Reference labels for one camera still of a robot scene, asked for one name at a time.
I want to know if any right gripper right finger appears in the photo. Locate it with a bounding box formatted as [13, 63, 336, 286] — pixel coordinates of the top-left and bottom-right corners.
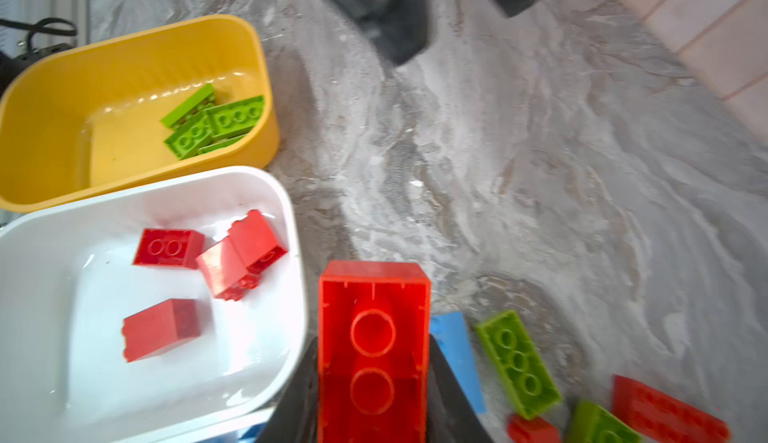
[427, 336, 493, 443]

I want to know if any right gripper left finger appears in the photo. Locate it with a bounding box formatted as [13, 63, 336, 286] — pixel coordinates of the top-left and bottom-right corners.
[256, 337, 319, 443]

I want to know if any small red lego brick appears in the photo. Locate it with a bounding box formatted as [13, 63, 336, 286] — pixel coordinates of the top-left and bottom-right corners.
[507, 414, 561, 443]

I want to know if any blue lego brick side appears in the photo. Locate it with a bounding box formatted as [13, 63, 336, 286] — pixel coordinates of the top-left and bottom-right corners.
[430, 312, 486, 414]

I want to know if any green lego brick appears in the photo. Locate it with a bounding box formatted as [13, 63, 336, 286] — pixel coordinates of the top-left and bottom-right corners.
[164, 112, 213, 160]
[566, 399, 643, 443]
[198, 135, 244, 155]
[160, 83, 216, 130]
[475, 310, 563, 420]
[205, 95, 265, 141]

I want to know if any red long lego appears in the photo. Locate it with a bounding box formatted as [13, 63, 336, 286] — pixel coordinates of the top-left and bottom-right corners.
[317, 261, 431, 442]
[612, 375, 731, 443]

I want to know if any right white plastic bin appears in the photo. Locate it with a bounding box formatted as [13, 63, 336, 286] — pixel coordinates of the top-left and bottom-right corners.
[198, 423, 266, 443]

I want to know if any white plastic bin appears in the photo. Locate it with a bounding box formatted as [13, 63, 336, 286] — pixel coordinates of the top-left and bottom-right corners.
[1, 167, 308, 442]
[198, 423, 266, 443]

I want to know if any middle white plastic bin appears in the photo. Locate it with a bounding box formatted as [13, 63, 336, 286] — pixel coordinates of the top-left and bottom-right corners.
[1, 167, 308, 442]

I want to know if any yellow plastic bin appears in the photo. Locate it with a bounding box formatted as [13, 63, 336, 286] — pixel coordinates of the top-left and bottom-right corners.
[1, 15, 280, 213]

